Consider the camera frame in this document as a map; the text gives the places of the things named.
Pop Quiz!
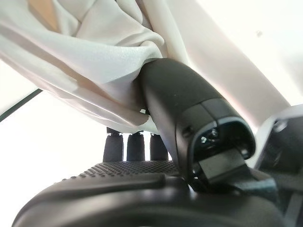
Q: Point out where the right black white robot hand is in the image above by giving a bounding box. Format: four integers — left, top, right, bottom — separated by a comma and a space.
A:
11, 58, 287, 227

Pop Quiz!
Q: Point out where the beige garment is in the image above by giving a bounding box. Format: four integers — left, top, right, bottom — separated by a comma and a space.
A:
0, 0, 293, 133

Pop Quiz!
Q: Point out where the black window floor strip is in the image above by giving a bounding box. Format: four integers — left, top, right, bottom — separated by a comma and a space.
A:
0, 88, 42, 122

